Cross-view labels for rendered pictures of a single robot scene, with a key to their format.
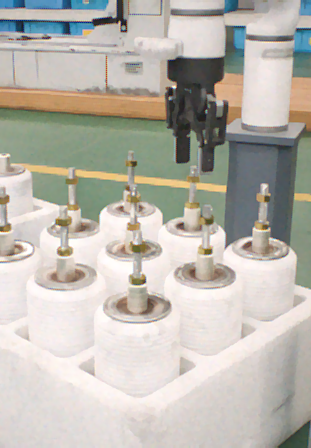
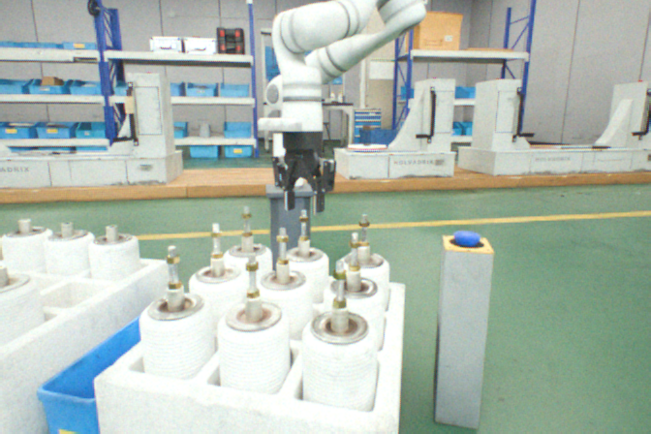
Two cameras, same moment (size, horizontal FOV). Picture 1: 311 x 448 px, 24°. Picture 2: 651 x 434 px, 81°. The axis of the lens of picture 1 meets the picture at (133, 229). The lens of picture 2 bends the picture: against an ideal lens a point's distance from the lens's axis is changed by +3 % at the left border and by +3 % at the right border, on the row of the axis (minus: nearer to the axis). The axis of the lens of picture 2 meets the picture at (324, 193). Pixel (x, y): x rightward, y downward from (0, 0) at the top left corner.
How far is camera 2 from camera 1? 0.42 m
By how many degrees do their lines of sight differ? 30
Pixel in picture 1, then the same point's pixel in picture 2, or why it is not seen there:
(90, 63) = (113, 167)
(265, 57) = not seen: hidden behind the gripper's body
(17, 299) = (199, 349)
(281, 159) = (305, 205)
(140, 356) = (363, 371)
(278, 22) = not seen: hidden behind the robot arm
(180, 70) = (298, 140)
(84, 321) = (283, 352)
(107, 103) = (130, 191)
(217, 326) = (378, 325)
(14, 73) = (50, 177)
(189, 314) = not seen: hidden behind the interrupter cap
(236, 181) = (279, 223)
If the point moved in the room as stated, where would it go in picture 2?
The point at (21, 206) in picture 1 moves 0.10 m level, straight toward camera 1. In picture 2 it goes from (133, 265) to (146, 280)
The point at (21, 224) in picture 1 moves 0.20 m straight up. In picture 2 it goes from (138, 280) to (128, 188)
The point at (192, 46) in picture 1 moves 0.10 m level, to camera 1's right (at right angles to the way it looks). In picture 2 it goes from (307, 122) to (355, 122)
